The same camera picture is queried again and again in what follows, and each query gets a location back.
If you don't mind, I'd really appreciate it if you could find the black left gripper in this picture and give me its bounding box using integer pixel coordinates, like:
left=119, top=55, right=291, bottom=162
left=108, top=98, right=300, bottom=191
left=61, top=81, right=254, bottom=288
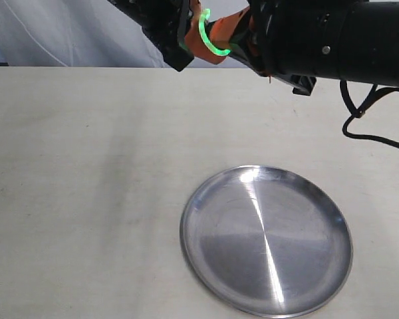
left=110, top=0, right=225, bottom=72

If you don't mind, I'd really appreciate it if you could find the round stainless steel plate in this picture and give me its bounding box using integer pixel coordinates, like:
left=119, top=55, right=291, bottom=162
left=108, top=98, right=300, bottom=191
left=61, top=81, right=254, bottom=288
left=180, top=165, right=354, bottom=318

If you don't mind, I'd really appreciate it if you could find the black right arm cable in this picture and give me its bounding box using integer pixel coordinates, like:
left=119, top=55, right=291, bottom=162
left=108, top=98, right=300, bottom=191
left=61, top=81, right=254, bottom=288
left=339, top=79, right=399, bottom=150

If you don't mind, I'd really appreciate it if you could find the green glow stick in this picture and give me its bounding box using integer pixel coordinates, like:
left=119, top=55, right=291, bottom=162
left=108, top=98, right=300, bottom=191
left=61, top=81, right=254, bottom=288
left=198, top=8, right=231, bottom=56

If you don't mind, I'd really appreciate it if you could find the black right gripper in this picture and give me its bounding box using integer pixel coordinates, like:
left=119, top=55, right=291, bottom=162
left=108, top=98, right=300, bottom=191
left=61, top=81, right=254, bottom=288
left=208, top=0, right=317, bottom=98

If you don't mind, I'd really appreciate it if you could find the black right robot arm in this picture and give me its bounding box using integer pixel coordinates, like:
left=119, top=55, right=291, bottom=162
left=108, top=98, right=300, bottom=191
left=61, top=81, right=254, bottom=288
left=205, top=1, right=399, bottom=95

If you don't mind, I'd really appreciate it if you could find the white backdrop curtain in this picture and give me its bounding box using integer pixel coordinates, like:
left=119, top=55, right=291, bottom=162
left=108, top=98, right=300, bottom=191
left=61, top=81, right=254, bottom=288
left=0, top=0, right=399, bottom=69

